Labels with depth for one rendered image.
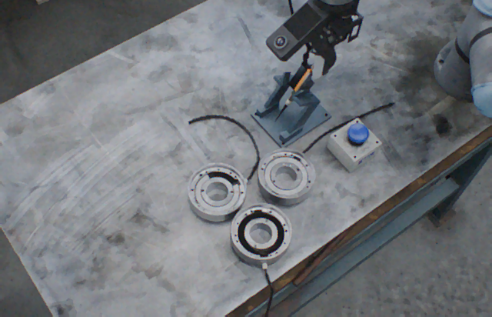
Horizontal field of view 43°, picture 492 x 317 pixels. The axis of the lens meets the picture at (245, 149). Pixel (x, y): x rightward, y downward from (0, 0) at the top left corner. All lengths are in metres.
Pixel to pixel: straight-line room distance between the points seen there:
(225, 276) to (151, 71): 0.46
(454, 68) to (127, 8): 1.53
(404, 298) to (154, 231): 1.06
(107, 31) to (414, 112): 1.46
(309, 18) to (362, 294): 1.13
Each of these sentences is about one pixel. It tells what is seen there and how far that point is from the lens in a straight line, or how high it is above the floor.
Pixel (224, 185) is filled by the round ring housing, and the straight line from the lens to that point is 1.13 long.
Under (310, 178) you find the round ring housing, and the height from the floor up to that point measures 0.83.
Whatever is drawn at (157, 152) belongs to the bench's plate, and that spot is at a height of 0.80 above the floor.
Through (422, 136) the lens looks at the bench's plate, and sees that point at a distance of 1.28.
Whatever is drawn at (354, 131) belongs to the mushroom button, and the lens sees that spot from 1.16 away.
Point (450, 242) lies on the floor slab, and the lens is 2.12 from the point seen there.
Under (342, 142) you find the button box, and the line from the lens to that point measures 1.18.
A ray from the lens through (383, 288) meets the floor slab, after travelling 2.00.
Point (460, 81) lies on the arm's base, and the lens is 1.34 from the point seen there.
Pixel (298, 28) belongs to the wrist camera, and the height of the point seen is 1.07.
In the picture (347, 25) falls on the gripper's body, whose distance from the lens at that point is 1.07.
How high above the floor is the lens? 1.83
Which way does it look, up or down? 59 degrees down
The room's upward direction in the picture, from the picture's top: 5 degrees clockwise
